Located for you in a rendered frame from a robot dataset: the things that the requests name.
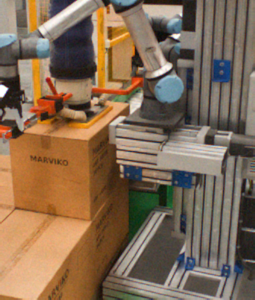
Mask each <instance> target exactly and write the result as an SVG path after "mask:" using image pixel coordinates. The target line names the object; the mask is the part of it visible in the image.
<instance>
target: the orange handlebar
mask: <svg viewBox="0 0 255 300"><path fill-rule="evenodd" d="M140 85H141V81H137V82H134V83H133V84H132V85H130V86H129V87H128V88H127V89H126V90H117V89H109V88H100V87H93V88H92V92H94V93H109V94H118V95H128V94H129V93H131V92H132V91H133V90H135V89H136V88H137V87H139V86H140ZM72 96H73V94H72V93H68V94H67V95H65V96H63V97H62V98H63V102H64V101H66V100H67V99H70V98H71V97H72ZM51 109H52V106H50V105H49V106H47V107H44V105H43V104H41V105H39V106H34V107H33V108H32V109H31V110H30V111H28V112H35V113H36V115H37V118H39V117H40V113H42V112H45V111H49V110H51Z"/></svg>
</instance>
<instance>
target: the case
mask: <svg viewBox="0 0 255 300"><path fill-rule="evenodd" d="M105 105H107V106H113V108H112V109H111V110H110V111H109V112H107V113H106V114H105V115H104V116H103V117H102V118H101V119H100V120H99V121H98V122H96V123H95V124H94V125H93V126H91V127H90V128H89V129H83V128H71V127H69V125H68V124H69V123H70V122H72V121H73V120H74V118H67V117H64V118H63V119H58V120H57V121H55V122H54V123H53V124H52V125H45V124H39V123H37V124H35V125H34V126H33V127H32V128H28V129H27V130H25V131H23V132H24V134H22V135H21V136H19V137H17V138H16V139H13V138H12V139H10V140H9V149H10V158H11V175H12V184H13V192H14V207H15V208H19V209H23V210H32V211H36V212H40V213H48V214H53V215H58V216H65V217H70V218H75V219H81V220H86V221H90V220H91V219H92V218H93V217H94V216H95V215H96V213H97V212H98V211H99V209H100V208H101V207H102V205H103V204H104V203H105V202H106V200H107V199H108V198H109V196H110V195H111V194H112V192H113V191H114V190H115V189H116V188H117V187H118V185H119V184H120V183H121V182H122V181H123V179H124V178H121V177H120V163H117V162H116V144H110V143H109V124H111V123H112V122H113V121H114V120H116V119H117V118H118V117H119V116H125V117H128V116H129V115H130V104H129V103H115V102H105Z"/></svg>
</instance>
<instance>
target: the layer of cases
mask: <svg viewBox="0 0 255 300"><path fill-rule="evenodd" d="M127 232H128V179H126V178H124V179H123V181H122V182H121V183H120V184H119V185H118V187H117V188H116V189H115V190H114V191H113V192H112V194H111V195H110V196H109V198H108V199H107V200H106V202H105V203H104V204H103V205H102V207H101V208H100V209H99V211H98V212H97V213H96V215H95V216H94V217H93V218H92V219H91V220H90V221H86V220H81V219H75V218H70V217H65V216H58V215H53V214H48V213H40V212H36V211H32V210H23V209H19V208H15V207H14V192H13V184H12V175H11V158H10V156H8V155H1V154H0V300H90V298H91V296H92V294H93V293H94V291H95V290H96V288H97V286H98V285H99V282H100V281H101V279H102V277H103V276H104V275H105V271H106V270H107V268H108V266H109V264H110V263H111V261H112V259H113V257H114V256H115V254H116V252H117V250H118V249H119V247H120V245H121V244H122V242H123V241H124V239H125V237H126V234H127Z"/></svg>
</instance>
